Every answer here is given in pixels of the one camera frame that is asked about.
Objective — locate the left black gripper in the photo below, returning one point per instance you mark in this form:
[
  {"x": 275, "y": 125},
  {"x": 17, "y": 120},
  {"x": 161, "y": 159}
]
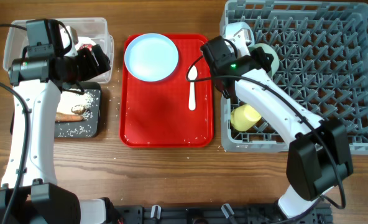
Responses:
[{"x": 91, "y": 69}]

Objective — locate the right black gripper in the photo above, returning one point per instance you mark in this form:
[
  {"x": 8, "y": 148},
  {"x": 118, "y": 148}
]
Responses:
[{"x": 257, "y": 55}]

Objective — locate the green bowl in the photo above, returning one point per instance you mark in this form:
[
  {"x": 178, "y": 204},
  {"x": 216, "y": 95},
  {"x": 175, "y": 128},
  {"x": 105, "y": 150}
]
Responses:
[{"x": 269, "y": 51}]

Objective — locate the pile of rice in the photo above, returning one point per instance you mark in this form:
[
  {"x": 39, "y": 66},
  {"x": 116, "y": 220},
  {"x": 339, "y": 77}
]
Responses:
[{"x": 69, "y": 99}]

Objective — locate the brown food scrap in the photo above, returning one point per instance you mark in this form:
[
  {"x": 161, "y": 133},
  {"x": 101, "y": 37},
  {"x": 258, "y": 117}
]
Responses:
[{"x": 78, "y": 109}]

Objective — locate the yellow plastic cup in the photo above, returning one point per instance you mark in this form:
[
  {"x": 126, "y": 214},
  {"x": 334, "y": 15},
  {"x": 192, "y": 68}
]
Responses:
[{"x": 244, "y": 117}]

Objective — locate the large light blue plate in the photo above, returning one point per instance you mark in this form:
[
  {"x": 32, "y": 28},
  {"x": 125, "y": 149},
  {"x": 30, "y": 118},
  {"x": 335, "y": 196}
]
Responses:
[{"x": 151, "y": 57}]

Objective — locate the white plastic spoon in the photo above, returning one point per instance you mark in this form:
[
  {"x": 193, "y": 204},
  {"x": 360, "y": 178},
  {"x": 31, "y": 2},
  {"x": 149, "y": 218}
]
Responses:
[{"x": 192, "y": 75}]

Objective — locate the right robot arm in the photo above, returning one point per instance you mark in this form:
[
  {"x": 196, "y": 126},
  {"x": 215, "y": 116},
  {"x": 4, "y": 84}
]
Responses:
[{"x": 319, "y": 156}]

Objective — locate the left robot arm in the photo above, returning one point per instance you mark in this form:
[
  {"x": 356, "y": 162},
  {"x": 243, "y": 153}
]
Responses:
[{"x": 29, "y": 191}]

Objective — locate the black waste tray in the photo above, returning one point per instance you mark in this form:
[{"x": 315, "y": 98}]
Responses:
[{"x": 78, "y": 127}]

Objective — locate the red snack wrapper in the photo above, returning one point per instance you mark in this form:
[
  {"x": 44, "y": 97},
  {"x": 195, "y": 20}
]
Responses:
[{"x": 86, "y": 46}]

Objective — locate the clear plastic bin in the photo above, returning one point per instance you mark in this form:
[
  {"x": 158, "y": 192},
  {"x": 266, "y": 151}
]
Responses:
[{"x": 94, "y": 28}]

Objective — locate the carrot piece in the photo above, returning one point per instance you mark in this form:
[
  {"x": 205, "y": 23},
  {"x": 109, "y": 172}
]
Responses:
[{"x": 60, "y": 117}]

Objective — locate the red plastic tray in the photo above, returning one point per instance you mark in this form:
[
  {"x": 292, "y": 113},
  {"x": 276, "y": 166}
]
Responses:
[{"x": 156, "y": 114}]

